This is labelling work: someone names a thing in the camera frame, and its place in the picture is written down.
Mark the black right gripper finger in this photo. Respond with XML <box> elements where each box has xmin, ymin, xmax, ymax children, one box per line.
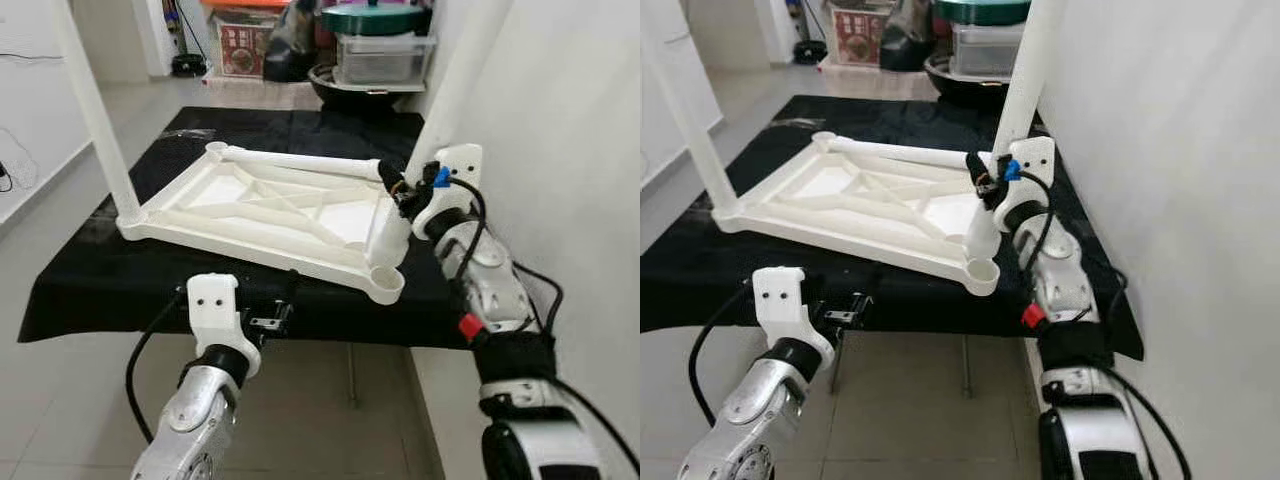
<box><xmin>375</xmin><ymin>158</ymin><xmax>409</xmax><ymax>206</ymax></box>
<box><xmin>965</xmin><ymin>150</ymin><xmax>1001</xmax><ymax>208</ymax></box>

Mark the white plastic children table top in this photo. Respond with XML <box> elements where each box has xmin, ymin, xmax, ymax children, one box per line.
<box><xmin>118</xmin><ymin>140</ymin><xmax>411</xmax><ymax>306</ymax></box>
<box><xmin>712</xmin><ymin>130</ymin><xmax>1003</xmax><ymax>298</ymax></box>

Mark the black wok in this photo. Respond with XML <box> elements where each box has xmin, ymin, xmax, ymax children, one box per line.
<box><xmin>308</xmin><ymin>62</ymin><xmax>431</xmax><ymax>111</ymax></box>
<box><xmin>925</xmin><ymin>55</ymin><xmax>1021</xmax><ymax>103</ymax></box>

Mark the clear plastic storage box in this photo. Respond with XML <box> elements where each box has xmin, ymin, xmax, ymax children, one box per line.
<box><xmin>335</xmin><ymin>35</ymin><xmax>437</xmax><ymax>87</ymax></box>
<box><xmin>950</xmin><ymin>22</ymin><xmax>1027</xmax><ymax>79</ymax></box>

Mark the black tablecloth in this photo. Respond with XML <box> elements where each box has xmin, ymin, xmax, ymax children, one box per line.
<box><xmin>18</xmin><ymin>105</ymin><xmax>483</xmax><ymax>351</ymax></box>
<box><xmin>640</xmin><ymin>95</ymin><xmax>1146</xmax><ymax>361</ymax></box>

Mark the beige woven cloth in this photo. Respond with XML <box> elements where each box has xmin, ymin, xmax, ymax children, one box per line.
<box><xmin>815</xmin><ymin>60</ymin><xmax>941</xmax><ymax>101</ymax></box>
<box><xmin>200</xmin><ymin>75</ymin><xmax>323</xmax><ymax>111</ymax></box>

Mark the green plastic lid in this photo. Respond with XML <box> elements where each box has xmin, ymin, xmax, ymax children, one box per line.
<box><xmin>935</xmin><ymin>0</ymin><xmax>1032</xmax><ymax>27</ymax></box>
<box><xmin>322</xmin><ymin>2</ymin><xmax>427</xmax><ymax>37</ymax></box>

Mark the shiny dark metal pan lid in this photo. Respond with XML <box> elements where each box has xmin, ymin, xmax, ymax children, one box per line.
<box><xmin>263</xmin><ymin>0</ymin><xmax>323</xmax><ymax>83</ymax></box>
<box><xmin>880</xmin><ymin>0</ymin><xmax>937</xmax><ymax>73</ymax></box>

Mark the red printed carton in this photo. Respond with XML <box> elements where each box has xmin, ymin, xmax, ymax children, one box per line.
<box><xmin>218</xmin><ymin>20</ymin><xmax>272</xmax><ymax>79</ymax></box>
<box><xmin>830</xmin><ymin>8</ymin><xmax>882</xmax><ymax>67</ymax></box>

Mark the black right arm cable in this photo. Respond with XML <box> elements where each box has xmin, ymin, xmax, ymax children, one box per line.
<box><xmin>1018</xmin><ymin>170</ymin><xmax>1193</xmax><ymax>480</ymax></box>
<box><xmin>445</xmin><ymin>175</ymin><xmax>641</xmax><ymax>471</ymax></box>

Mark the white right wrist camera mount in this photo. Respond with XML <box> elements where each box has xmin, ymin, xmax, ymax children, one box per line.
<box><xmin>990</xmin><ymin>135</ymin><xmax>1057</xmax><ymax>233</ymax></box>
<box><xmin>412</xmin><ymin>143</ymin><xmax>483</xmax><ymax>241</ymax></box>

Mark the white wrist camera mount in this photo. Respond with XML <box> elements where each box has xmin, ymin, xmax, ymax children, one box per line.
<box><xmin>187</xmin><ymin>273</ymin><xmax>263</xmax><ymax>376</ymax></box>
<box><xmin>412</xmin><ymin>143</ymin><xmax>483</xmax><ymax>241</ymax></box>
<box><xmin>750</xmin><ymin>266</ymin><xmax>836</xmax><ymax>371</ymax></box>
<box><xmin>990</xmin><ymin>135</ymin><xmax>1057</xmax><ymax>233</ymax></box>

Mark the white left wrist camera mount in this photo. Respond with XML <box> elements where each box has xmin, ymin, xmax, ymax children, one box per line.
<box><xmin>750</xmin><ymin>266</ymin><xmax>836</xmax><ymax>371</ymax></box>
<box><xmin>187</xmin><ymin>273</ymin><xmax>263</xmax><ymax>376</ymax></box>

